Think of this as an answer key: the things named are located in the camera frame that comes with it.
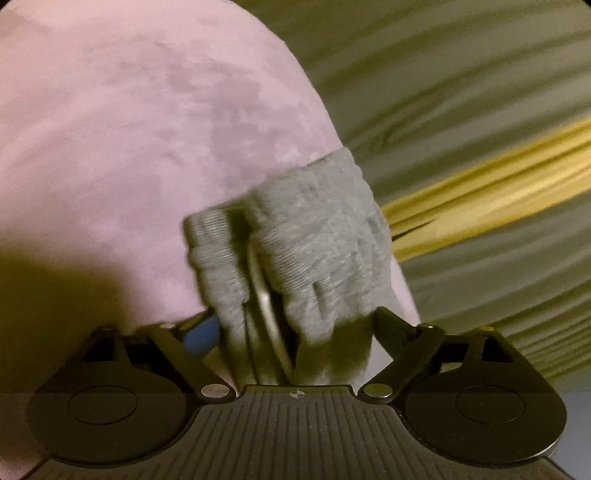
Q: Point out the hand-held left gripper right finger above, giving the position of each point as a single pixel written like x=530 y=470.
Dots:
x=392 y=328

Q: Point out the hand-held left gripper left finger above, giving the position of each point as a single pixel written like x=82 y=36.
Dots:
x=203 y=333

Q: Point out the grey pants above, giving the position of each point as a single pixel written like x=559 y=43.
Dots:
x=304 y=230

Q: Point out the yellow curtain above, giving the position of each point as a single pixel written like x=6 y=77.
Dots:
x=489 y=189

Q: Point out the pink fleece blanket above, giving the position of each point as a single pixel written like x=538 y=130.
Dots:
x=138 y=138

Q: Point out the grey-green curtain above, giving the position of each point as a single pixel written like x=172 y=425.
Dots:
x=461 y=69

